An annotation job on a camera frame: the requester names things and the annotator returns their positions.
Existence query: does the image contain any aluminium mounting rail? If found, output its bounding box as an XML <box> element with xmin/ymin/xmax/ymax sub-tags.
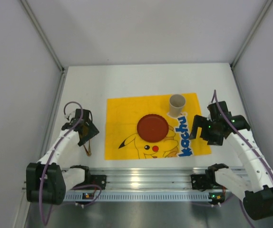
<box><xmin>22</xmin><ymin>167</ymin><xmax>273</xmax><ymax>190</ymax></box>

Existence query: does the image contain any beige paper cup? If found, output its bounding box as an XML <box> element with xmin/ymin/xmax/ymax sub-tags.
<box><xmin>169</xmin><ymin>94</ymin><xmax>186</xmax><ymax>118</ymax></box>

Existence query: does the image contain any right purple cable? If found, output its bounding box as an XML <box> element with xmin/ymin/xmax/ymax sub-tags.
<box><xmin>212</xmin><ymin>89</ymin><xmax>273</xmax><ymax>228</ymax></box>

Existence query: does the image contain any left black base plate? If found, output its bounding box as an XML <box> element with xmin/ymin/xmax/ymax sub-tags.
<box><xmin>72</xmin><ymin>174</ymin><xmax>107</xmax><ymax>190</ymax></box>

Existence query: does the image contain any gold spoon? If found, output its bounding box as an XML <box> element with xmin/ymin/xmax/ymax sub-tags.
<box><xmin>88</xmin><ymin>140</ymin><xmax>92</xmax><ymax>156</ymax></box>

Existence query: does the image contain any yellow pikachu cloth placemat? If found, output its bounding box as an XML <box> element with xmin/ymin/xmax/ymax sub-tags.
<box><xmin>105</xmin><ymin>93</ymin><xmax>211</xmax><ymax>160</ymax></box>

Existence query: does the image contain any perforated cable duct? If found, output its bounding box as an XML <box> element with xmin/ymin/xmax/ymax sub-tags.
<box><xmin>61</xmin><ymin>191</ymin><xmax>225</xmax><ymax>202</ymax></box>

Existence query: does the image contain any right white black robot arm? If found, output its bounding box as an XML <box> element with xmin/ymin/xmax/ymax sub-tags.
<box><xmin>189</xmin><ymin>101</ymin><xmax>273</xmax><ymax>220</ymax></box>

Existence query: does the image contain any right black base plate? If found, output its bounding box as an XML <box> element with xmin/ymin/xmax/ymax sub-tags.
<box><xmin>190</xmin><ymin>173</ymin><xmax>236</xmax><ymax>191</ymax></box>

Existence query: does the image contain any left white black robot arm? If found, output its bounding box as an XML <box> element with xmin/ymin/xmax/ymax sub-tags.
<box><xmin>26</xmin><ymin>109</ymin><xmax>99</xmax><ymax>205</ymax></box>

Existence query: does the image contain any red round plate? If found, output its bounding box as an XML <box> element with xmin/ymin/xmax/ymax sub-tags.
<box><xmin>136</xmin><ymin>114</ymin><xmax>169</xmax><ymax>143</ymax></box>

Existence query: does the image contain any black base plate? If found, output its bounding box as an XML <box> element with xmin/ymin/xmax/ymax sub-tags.
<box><xmin>72</xmin><ymin>174</ymin><xmax>107</xmax><ymax>190</ymax></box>
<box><xmin>190</xmin><ymin>173</ymin><xmax>236</xmax><ymax>191</ymax></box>

